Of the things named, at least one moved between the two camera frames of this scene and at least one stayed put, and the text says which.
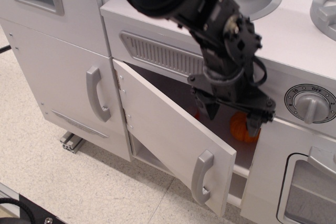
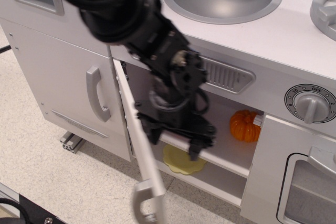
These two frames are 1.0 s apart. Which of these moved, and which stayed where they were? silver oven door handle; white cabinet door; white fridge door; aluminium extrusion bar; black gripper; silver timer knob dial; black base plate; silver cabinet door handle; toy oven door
Moved: silver cabinet door handle; black gripper; white cabinet door
Stayed: black base plate; toy oven door; white fridge door; silver oven door handle; silver timer knob dial; aluminium extrusion bar
